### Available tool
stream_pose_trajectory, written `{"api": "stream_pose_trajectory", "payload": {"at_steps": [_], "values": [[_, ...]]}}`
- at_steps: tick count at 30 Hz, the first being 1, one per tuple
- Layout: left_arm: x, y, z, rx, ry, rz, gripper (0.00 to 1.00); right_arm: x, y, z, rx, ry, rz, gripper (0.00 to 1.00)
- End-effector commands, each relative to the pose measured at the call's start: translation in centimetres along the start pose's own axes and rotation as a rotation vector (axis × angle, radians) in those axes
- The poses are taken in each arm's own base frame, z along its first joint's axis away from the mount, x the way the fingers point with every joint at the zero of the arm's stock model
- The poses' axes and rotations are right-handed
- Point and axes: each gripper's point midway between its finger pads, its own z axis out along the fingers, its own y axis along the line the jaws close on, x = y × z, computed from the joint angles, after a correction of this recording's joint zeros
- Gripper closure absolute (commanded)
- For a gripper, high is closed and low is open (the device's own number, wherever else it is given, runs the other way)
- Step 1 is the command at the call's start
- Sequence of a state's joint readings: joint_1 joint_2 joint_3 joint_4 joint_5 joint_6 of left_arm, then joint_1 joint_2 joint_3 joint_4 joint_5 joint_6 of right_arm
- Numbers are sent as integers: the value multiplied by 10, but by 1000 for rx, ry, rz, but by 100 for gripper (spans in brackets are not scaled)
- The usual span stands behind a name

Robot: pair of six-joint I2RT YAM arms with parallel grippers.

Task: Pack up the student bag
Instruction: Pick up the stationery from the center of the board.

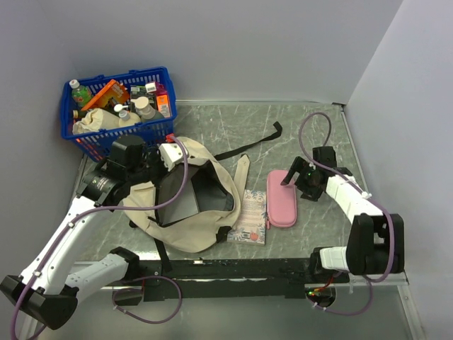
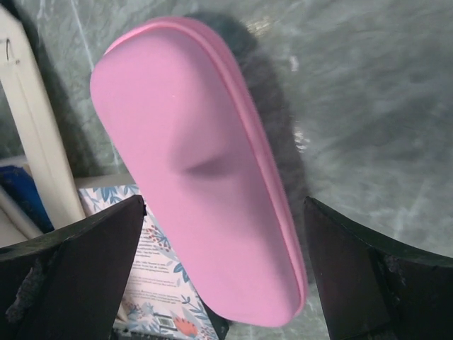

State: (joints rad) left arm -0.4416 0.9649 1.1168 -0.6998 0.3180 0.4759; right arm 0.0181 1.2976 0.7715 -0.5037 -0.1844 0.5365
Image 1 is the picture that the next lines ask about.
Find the pink pencil case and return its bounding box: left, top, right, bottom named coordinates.
left=266, top=170, right=297, bottom=230

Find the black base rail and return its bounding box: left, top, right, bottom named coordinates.
left=109, top=258, right=350, bottom=302

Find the floral cover book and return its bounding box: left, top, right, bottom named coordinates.
left=226, top=190, right=267, bottom=246

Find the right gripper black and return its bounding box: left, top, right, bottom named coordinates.
left=281, top=157, right=323, bottom=202

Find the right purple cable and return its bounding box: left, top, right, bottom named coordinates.
left=298, top=112, right=396, bottom=315

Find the green soda bottle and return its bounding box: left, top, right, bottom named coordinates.
left=69, top=79, right=93, bottom=108

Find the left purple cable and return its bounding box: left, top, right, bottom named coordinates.
left=9, top=136, right=190, bottom=340

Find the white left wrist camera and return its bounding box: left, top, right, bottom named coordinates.
left=158, top=134, right=190, bottom=171

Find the white book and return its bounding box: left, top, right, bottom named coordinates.
left=156, top=164, right=199, bottom=227

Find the beige cloth pouch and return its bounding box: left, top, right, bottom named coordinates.
left=72, top=108, right=120, bottom=135

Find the blue plastic basket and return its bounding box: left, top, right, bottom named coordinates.
left=60, top=65, right=178, bottom=163

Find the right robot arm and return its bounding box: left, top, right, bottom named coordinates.
left=280, top=146, right=405, bottom=282

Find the cream lotion bottle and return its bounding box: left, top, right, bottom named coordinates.
left=114, top=104, right=142, bottom=128

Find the orange snack box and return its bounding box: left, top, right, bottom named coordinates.
left=82, top=79, right=130, bottom=111

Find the purple cable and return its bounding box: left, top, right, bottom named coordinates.
left=9, top=136, right=190, bottom=340
left=298, top=112, right=396, bottom=315

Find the cream canvas backpack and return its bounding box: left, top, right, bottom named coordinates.
left=122, top=121, right=283, bottom=273

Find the grey pump bottle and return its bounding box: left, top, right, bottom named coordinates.
left=131, top=96, right=164, bottom=123

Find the pink orange carton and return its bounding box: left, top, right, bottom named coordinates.
left=155, top=83, right=171, bottom=118

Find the black product box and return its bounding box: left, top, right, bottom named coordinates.
left=130, top=85, right=156, bottom=108

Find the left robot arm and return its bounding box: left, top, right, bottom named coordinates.
left=1, top=135, right=166, bottom=339

